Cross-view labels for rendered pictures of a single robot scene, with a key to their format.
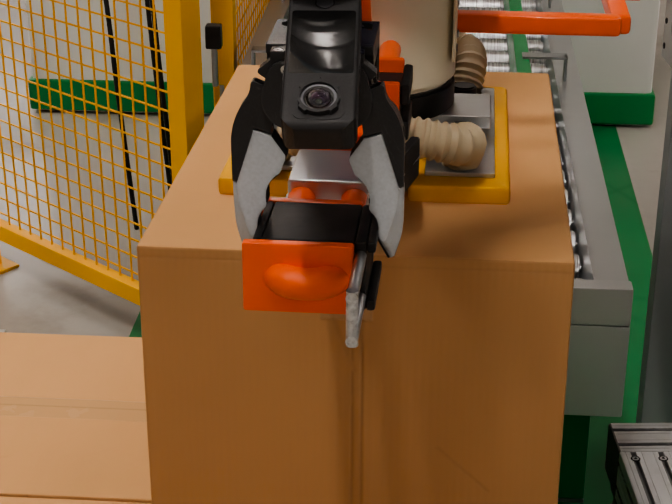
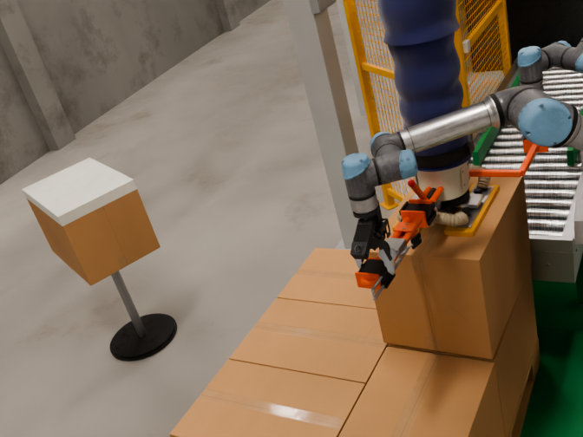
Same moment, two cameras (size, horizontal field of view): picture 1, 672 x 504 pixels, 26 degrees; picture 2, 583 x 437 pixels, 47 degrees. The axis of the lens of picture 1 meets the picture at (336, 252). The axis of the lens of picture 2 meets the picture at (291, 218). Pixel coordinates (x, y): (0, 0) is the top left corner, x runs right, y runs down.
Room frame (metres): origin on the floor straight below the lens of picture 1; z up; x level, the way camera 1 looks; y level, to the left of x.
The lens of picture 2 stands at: (-0.56, -0.66, 2.18)
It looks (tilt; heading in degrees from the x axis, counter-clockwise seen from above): 27 degrees down; 31
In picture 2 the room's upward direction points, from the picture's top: 16 degrees counter-clockwise
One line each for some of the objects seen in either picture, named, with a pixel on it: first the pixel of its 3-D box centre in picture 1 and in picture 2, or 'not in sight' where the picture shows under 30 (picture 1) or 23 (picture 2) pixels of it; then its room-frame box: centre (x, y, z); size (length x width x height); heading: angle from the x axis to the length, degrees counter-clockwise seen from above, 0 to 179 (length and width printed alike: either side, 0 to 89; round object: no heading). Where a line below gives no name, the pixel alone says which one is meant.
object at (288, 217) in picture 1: (304, 254); (373, 273); (0.90, 0.02, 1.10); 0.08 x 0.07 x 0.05; 174
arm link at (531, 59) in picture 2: not in sight; (530, 64); (1.75, -0.33, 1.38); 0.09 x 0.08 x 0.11; 139
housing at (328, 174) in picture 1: (333, 191); (393, 250); (1.04, 0.00, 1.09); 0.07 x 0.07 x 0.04; 84
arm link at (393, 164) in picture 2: not in sight; (393, 164); (0.98, -0.07, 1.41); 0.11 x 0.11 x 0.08; 28
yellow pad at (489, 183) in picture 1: (462, 126); (472, 205); (1.49, -0.14, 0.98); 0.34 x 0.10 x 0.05; 174
